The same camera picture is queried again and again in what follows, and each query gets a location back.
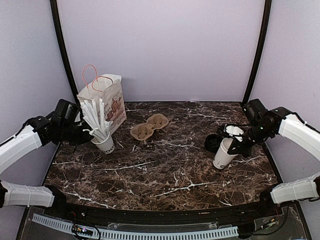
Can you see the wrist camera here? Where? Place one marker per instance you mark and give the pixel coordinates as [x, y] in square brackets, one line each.
[229, 130]
[65, 113]

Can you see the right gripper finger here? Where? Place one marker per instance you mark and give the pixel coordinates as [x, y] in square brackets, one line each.
[235, 146]
[244, 152]

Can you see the black plastic cup lids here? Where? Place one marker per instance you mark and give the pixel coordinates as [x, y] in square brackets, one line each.
[212, 142]

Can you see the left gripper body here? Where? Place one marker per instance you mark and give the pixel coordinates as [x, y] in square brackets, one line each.
[74, 137]

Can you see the bundle of straws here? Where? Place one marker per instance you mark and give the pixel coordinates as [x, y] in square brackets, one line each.
[94, 115]

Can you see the right black frame post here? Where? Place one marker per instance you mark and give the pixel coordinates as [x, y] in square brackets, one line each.
[259, 51]

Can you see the brown cardboard cup carrier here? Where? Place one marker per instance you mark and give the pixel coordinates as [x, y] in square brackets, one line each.
[143, 131]

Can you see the paper cup holding straws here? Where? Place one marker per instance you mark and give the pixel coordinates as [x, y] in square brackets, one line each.
[107, 146]

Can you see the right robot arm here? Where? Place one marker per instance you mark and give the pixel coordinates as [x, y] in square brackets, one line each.
[266, 124]

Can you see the white paper takeout bag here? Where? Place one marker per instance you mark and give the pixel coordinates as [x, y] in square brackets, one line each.
[108, 88]

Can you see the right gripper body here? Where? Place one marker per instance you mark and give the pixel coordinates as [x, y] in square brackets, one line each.
[258, 134]

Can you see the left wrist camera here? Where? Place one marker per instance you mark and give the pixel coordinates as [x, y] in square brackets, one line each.
[65, 113]

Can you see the left black frame post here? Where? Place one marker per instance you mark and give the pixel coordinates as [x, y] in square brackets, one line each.
[63, 49]

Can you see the black frame post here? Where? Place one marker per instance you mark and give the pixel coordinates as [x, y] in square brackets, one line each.
[63, 49]
[259, 51]

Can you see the white paper coffee cup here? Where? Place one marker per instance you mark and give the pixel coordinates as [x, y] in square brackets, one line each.
[222, 158]

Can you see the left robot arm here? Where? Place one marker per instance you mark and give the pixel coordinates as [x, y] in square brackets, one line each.
[29, 143]

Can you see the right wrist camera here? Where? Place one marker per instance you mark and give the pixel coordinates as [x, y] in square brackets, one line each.
[229, 130]

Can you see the white slotted cable duct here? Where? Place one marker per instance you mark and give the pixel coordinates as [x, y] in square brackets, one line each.
[121, 231]

